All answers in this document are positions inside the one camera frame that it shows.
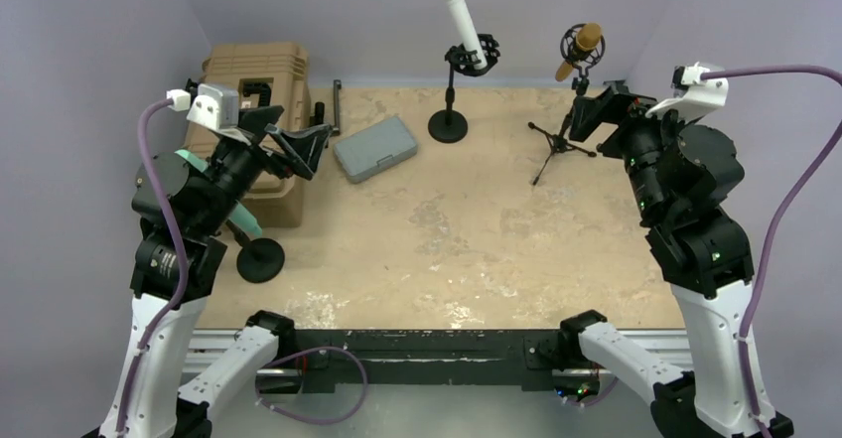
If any black tripod mic stand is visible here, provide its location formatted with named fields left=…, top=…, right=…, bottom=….
left=527, top=23, right=607, bottom=188

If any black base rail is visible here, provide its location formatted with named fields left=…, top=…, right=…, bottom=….
left=259, top=329, right=595, bottom=393

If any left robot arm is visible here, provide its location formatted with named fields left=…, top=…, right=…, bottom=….
left=94, top=102, right=332, bottom=437

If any mint green microphone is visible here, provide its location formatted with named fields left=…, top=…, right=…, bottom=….
left=175, top=149, right=264, bottom=237

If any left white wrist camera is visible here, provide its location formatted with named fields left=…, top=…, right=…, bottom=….
left=187, top=83, right=252, bottom=145

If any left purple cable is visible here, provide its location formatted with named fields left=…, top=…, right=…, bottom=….
left=114, top=95, right=192, bottom=438

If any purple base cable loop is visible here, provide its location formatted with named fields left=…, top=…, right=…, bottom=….
left=252, top=346, right=369, bottom=427

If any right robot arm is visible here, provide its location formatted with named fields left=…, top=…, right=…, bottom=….
left=556, top=78, right=794, bottom=437

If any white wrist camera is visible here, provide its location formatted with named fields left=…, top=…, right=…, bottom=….
left=644, top=63, right=729, bottom=121
left=187, top=83, right=252, bottom=145

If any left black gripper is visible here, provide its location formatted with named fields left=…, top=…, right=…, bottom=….
left=195, top=104, right=330, bottom=232

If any gold microphone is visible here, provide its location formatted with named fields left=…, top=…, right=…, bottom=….
left=555, top=23, right=605, bottom=82

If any grey plastic case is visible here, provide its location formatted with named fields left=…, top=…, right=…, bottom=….
left=334, top=116, right=418, bottom=184

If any black round-base mic stand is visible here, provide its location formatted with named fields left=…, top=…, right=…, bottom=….
left=427, top=34, right=500, bottom=144

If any black left round-base stand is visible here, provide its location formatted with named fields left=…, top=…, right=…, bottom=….
left=225, top=219, right=286, bottom=284

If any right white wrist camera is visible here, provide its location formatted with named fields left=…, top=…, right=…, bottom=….
left=644, top=63, right=729, bottom=121

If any tan hard case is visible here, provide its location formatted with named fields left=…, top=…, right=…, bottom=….
left=195, top=42, right=312, bottom=228

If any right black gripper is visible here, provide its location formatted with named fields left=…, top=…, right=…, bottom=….
left=570, top=80, right=700, bottom=218

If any white microphone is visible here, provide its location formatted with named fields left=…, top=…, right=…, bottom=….
left=445, top=0, right=488, bottom=70

